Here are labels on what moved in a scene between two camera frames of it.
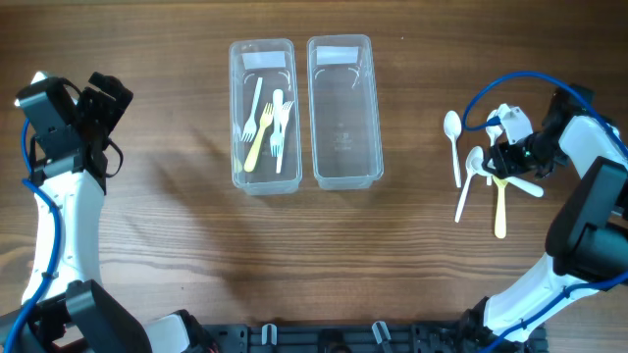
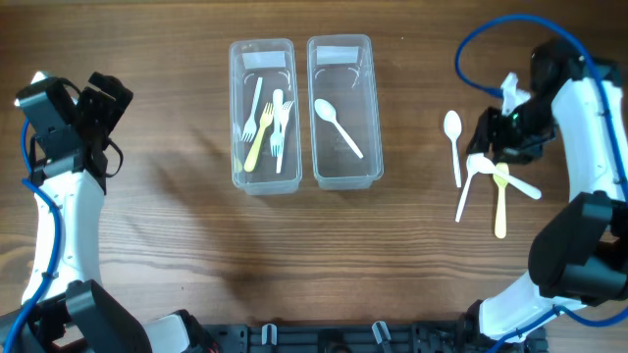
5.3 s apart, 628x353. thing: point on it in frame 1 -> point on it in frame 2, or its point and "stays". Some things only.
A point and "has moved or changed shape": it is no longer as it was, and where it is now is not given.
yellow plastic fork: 266,118 stays
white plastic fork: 251,127 stays
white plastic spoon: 493,134 has moved or changed shape
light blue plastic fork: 277,138 stays
